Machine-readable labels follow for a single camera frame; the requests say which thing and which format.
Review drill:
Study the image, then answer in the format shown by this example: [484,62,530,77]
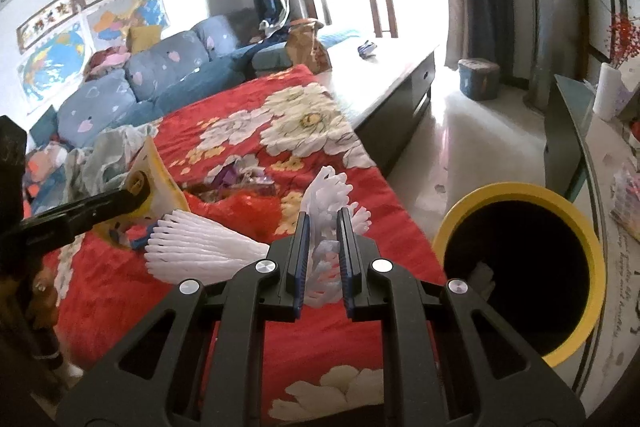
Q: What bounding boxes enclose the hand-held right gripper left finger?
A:
[55,209,313,427]

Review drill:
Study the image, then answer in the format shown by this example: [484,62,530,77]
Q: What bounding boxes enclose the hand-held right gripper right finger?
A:
[336,208,586,427]

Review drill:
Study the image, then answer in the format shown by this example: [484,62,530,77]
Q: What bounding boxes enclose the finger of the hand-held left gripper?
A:
[20,174,152,254]

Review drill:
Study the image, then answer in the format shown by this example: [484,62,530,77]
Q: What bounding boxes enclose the yellow snack bag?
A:
[94,136,192,250]

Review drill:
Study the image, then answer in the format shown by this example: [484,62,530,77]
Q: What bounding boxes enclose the purple snack wrapper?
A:
[236,166,279,196]
[210,159,239,190]

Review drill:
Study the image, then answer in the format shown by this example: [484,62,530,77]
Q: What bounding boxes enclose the yellow rimmed black trash bin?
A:
[431,183,607,369]

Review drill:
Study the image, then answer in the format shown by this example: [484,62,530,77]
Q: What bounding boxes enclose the person's left hand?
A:
[30,266,61,333]

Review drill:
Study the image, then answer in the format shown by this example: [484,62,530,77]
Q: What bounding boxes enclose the pale green crumpled cloth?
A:
[62,124,161,200]

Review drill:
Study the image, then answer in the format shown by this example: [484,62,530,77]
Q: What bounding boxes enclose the world map poster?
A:
[16,23,97,114]

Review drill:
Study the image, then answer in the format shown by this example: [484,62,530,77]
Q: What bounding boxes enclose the pink clothes pile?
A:
[81,47,132,82]

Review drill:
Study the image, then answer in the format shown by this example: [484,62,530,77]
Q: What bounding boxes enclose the red floral blanket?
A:
[42,63,451,427]

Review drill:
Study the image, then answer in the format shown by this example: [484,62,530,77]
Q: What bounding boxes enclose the blue heart print sofa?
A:
[22,9,361,212]

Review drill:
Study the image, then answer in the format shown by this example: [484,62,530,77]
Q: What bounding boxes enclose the yellow pillow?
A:
[126,25,164,56]

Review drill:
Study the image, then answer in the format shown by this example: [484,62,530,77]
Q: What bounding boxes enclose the dark wooden cabinet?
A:
[314,36,442,180]

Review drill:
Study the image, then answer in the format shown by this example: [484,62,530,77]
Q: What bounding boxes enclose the colourful country map poster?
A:
[86,0,167,46]

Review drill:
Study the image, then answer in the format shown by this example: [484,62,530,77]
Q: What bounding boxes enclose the brown paper bag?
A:
[284,18,333,74]

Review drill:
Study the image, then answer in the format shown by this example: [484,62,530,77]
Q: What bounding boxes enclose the blue round stool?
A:
[457,58,502,100]

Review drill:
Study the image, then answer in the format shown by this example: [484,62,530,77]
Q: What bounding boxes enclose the dark glass side table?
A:
[542,74,608,205]

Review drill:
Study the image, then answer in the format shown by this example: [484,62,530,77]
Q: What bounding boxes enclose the white printed table cover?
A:
[582,107,640,413]

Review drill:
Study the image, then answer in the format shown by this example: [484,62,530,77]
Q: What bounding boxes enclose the white vase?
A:
[592,62,635,122]

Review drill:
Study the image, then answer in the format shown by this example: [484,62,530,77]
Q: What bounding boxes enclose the red flower branches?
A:
[601,12,640,70]

